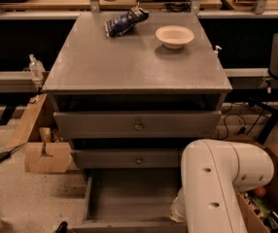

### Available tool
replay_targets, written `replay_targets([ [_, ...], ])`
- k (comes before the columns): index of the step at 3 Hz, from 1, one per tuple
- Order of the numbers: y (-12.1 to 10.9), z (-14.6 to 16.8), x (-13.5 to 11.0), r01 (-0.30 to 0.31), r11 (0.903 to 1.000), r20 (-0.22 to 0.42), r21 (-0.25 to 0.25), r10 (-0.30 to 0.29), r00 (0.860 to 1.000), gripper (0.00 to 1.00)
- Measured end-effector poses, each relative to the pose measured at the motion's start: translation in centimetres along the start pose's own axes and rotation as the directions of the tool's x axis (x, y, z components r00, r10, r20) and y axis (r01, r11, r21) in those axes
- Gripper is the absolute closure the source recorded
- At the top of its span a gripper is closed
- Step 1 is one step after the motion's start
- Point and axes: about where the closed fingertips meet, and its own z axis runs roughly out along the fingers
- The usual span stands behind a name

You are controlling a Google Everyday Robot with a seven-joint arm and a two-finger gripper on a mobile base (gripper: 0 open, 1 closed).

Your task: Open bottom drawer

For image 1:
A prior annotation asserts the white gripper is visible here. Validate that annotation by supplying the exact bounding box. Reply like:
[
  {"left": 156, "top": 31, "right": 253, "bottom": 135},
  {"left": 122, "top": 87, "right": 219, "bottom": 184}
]
[{"left": 169, "top": 189, "right": 187, "bottom": 223}]

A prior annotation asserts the grey bottom drawer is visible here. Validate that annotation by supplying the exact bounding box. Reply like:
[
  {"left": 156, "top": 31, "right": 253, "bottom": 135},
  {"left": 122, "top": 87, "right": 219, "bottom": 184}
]
[{"left": 71, "top": 168, "right": 188, "bottom": 233}]

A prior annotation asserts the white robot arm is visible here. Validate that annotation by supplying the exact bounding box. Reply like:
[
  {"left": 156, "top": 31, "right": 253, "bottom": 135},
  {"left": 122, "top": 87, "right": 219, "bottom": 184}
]
[{"left": 169, "top": 139, "right": 274, "bottom": 233}]

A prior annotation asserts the grey top drawer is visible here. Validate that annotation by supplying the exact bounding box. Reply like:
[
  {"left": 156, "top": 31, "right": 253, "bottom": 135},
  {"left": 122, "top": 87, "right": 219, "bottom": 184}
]
[{"left": 53, "top": 111, "right": 221, "bottom": 140}]

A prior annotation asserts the grey drawer cabinet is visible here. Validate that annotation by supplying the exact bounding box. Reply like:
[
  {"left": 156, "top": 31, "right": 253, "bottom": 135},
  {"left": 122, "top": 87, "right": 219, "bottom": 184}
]
[{"left": 42, "top": 11, "right": 233, "bottom": 183}]

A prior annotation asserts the red apple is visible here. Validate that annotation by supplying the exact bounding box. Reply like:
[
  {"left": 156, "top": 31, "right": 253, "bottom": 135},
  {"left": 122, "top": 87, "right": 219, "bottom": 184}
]
[{"left": 253, "top": 186, "right": 266, "bottom": 198}]

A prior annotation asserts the cardboard box with groceries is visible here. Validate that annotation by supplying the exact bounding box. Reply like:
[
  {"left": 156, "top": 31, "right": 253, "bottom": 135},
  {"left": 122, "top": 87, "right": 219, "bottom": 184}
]
[{"left": 228, "top": 135, "right": 278, "bottom": 233}]

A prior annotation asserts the black object bottom edge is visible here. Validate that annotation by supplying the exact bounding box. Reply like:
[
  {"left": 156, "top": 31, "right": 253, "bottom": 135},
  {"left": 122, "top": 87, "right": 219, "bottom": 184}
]
[{"left": 53, "top": 221, "right": 68, "bottom": 233}]

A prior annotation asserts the small left cardboard box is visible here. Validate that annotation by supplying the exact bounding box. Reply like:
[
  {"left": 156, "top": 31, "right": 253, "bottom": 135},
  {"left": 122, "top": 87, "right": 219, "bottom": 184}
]
[{"left": 7, "top": 94, "right": 72, "bottom": 174}]

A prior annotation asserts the white pump bottle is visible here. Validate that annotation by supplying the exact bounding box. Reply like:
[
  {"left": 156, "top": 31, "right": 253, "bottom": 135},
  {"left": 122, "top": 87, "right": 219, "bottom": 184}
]
[{"left": 214, "top": 45, "right": 222, "bottom": 56}]

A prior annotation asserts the white paper bowl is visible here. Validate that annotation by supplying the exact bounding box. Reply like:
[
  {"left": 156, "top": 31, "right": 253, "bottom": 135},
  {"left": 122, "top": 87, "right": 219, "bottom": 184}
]
[{"left": 156, "top": 25, "right": 194, "bottom": 50}]

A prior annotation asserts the black power adapter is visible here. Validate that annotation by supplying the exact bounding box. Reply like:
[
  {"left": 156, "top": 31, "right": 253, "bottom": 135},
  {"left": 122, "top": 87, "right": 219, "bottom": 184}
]
[{"left": 0, "top": 145, "right": 22, "bottom": 163}]

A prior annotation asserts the blue chip bag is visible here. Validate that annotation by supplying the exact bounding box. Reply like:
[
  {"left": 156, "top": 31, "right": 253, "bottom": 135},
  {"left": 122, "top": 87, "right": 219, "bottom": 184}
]
[{"left": 105, "top": 6, "right": 150, "bottom": 38}]

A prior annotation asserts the clear plastic bottle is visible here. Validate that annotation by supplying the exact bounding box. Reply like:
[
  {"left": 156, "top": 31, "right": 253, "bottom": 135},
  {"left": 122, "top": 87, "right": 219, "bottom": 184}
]
[{"left": 29, "top": 54, "right": 45, "bottom": 79}]

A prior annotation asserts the black floor cable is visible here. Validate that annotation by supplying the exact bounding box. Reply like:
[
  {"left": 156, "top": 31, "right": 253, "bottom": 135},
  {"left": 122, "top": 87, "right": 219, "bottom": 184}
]
[{"left": 210, "top": 102, "right": 251, "bottom": 142}]

